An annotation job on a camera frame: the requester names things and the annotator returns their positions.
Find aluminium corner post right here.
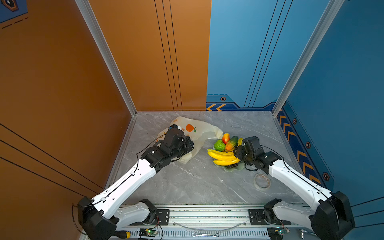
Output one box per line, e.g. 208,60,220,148
272,0,345,117

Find aluminium corner post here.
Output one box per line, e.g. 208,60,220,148
75,0,137,117
272,0,345,117

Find green circuit board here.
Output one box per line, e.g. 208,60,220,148
139,229,159,238

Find yellow banana bunch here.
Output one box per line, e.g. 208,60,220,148
207,149,241,166

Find yellow handled screwdriver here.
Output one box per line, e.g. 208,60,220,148
113,231,131,239

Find aluminium corner post left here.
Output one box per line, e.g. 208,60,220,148
75,0,137,117

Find silver wrench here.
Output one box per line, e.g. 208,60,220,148
192,232,220,238

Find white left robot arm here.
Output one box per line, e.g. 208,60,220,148
76,125,194,240

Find dark purple grape bunch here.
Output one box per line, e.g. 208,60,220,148
226,163,239,169

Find cream plastic bag orange print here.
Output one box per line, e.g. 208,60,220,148
170,117,224,164

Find red yellow mango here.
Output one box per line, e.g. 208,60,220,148
222,133,230,145

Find small circuit board right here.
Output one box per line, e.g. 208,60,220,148
275,229,287,239

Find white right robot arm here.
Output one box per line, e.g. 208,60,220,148
234,136,356,240

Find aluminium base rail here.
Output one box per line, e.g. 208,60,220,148
77,203,319,240

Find light green fruit plate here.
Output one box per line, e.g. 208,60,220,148
213,159,245,172

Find green orange papaya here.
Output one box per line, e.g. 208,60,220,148
225,136,239,152

